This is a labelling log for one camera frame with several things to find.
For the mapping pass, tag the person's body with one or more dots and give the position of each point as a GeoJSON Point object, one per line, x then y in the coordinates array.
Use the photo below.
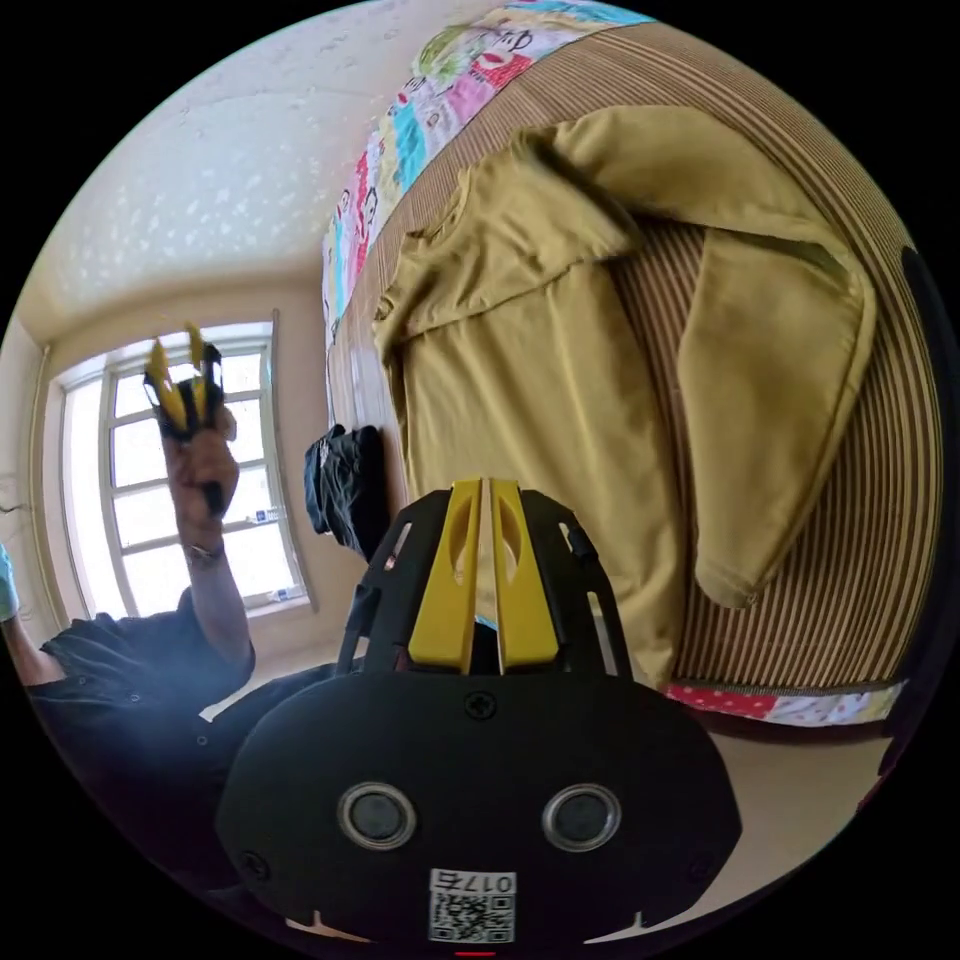
{"type": "Point", "coordinates": [112, 720]}

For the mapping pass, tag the khaki long sleeve shirt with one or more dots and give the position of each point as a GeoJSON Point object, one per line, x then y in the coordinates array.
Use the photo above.
{"type": "Point", "coordinates": [525, 375]}

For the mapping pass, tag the person's left hand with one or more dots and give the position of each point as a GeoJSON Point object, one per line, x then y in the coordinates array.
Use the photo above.
{"type": "Point", "coordinates": [196, 469]}

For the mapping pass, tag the white framed window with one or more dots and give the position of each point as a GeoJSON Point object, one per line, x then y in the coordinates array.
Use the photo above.
{"type": "Point", "coordinates": [255, 517]}

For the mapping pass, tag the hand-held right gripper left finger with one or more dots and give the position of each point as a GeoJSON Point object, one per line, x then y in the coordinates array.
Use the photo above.
{"type": "Point", "coordinates": [448, 600]}

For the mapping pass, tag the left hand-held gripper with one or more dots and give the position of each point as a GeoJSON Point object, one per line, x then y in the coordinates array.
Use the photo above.
{"type": "Point", "coordinates": [208, 390]}

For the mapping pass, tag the bed with striped woven mat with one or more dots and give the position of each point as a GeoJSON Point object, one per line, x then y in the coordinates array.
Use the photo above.
{"type": "Point", "coordinates": [654, 337]}

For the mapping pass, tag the black garment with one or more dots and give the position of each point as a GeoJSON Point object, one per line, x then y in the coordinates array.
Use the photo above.
{"type": "Point", "coordinates": [349, 484]}

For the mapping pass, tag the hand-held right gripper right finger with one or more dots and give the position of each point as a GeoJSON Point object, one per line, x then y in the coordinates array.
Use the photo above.
{"type": "Point", "coordinates": [521, 607]}

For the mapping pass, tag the person's left forearm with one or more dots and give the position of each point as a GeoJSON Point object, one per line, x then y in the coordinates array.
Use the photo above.
{"type": "Point", "coordinates": [222, 604]}

